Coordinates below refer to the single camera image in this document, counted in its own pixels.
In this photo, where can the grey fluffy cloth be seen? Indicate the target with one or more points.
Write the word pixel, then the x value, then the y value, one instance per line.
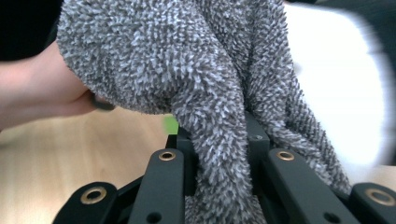
pixel 174 56

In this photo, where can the panda plush toy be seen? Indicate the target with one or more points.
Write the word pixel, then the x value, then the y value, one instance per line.
pixel 336 87

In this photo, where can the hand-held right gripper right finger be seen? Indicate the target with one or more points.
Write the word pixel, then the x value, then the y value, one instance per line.
pixel 257 140

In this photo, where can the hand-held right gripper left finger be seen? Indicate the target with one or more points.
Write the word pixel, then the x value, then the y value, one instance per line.
pixel 183 143

